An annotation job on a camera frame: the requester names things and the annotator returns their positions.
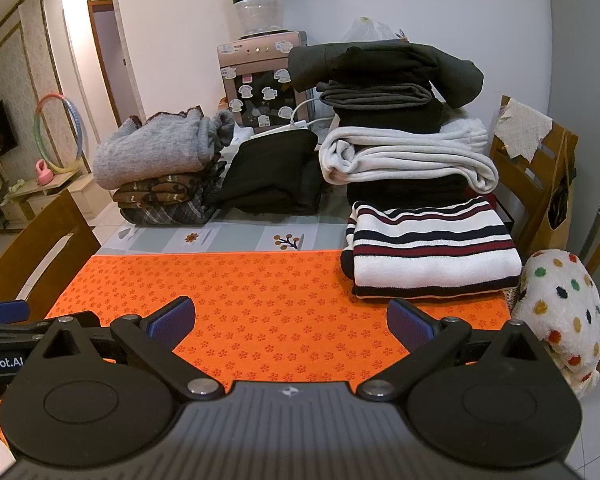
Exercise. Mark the orange floral mat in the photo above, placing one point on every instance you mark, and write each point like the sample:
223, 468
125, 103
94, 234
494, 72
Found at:
280, 300

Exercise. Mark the beige cloth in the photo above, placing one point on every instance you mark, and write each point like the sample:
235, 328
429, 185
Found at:
522, 127

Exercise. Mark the grey folded pants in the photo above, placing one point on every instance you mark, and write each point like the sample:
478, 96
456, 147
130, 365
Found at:
375, 95

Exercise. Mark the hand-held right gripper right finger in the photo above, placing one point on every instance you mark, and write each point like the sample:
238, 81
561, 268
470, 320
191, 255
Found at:
407, 322

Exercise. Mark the brown patterned folded garment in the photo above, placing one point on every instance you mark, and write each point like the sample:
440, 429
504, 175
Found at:
155, 190

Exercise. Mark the pink kettlebell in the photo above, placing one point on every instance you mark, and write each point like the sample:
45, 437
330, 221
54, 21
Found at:
44, 177

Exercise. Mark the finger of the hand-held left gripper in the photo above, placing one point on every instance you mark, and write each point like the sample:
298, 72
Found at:
10, 334
5, 311

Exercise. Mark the striped knit sweater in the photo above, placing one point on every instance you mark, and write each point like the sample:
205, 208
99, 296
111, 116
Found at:
430, 250

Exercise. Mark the wall television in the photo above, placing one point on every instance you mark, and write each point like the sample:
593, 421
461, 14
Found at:
2, 125

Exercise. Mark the brown door frame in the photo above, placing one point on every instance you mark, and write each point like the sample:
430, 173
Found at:
103, 60

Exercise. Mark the polka dot plush blanket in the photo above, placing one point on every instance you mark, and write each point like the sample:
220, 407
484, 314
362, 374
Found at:
555, 310

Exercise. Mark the pink water dispenser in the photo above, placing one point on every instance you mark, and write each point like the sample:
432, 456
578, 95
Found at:
260, 90

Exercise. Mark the wooden chair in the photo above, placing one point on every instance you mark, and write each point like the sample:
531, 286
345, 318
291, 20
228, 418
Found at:
45, 240
515, 180

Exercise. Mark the clear plastic bag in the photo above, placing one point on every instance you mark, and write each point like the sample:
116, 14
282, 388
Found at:
370, 30

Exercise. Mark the grey plaid folded garment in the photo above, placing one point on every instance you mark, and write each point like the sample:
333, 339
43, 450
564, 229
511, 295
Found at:
170, 215

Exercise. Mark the brown paper bag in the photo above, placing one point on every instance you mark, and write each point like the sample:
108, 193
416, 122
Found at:
555, 240

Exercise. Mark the black folded garment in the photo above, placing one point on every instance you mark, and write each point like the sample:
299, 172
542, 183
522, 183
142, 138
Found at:
270, 170
385, 117
405, 190

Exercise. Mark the white power strip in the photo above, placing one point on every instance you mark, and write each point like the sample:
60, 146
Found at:
280, 129

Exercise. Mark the cream television cabinet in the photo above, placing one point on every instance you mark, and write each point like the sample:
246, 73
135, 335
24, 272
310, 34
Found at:
80, 195

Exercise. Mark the colourful hula hoop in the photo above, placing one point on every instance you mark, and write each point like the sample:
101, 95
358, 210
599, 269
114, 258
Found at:
78, 122

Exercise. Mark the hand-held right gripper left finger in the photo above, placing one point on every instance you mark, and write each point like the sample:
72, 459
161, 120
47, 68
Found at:
175, 322

